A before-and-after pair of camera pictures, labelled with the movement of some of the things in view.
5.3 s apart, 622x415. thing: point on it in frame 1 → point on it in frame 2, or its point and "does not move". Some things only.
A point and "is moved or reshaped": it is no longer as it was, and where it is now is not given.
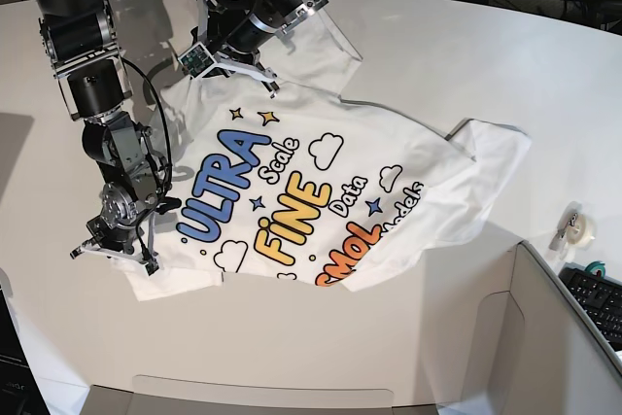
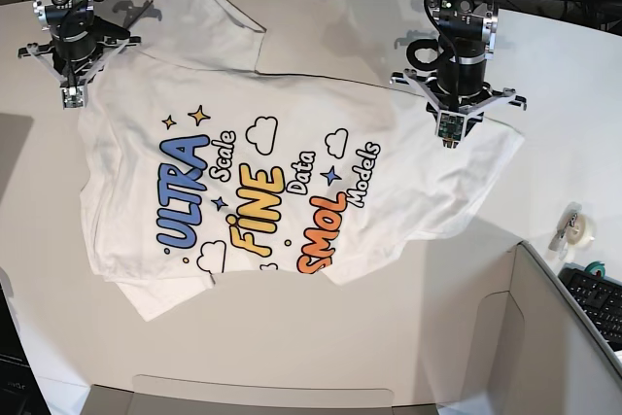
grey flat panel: [15, 129] does not move
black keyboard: [600, 297] does not move
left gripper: [118, 240] → [78, 50]
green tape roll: [597, 268] does not move
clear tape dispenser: [573, 229] does not move
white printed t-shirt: [308, 185] is moved or reshaped
